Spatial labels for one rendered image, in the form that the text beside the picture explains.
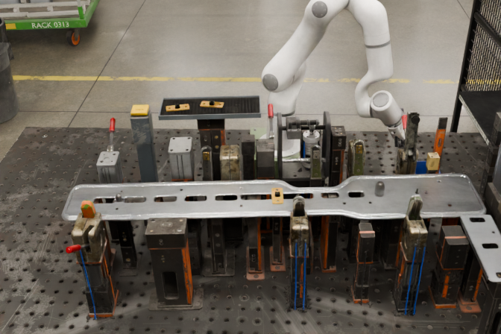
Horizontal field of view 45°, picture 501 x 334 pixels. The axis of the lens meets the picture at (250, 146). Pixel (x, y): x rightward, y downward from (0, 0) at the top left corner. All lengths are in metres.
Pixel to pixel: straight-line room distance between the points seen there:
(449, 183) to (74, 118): 3.16
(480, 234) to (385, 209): 0.30
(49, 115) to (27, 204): 2.17
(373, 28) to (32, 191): 1.56
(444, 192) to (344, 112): 2.48
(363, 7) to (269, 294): 1.03
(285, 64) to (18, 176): 1.29
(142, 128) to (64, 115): 2.52
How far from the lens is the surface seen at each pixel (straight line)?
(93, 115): 4.69
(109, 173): 2.18
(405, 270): 2.02
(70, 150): 2.97
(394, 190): 2.10
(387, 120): 2.34
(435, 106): 4.72
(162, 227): 1.90
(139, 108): 2.27
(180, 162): 2.11
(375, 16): 2.17
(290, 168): 2.22
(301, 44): 2.32
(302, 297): 2.06
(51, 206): 2.64
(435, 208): 2.05
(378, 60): 2.22
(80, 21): 5.74
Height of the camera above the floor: 2.25
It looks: 33 degrees down
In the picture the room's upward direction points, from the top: 2 degrees counter-clockwise
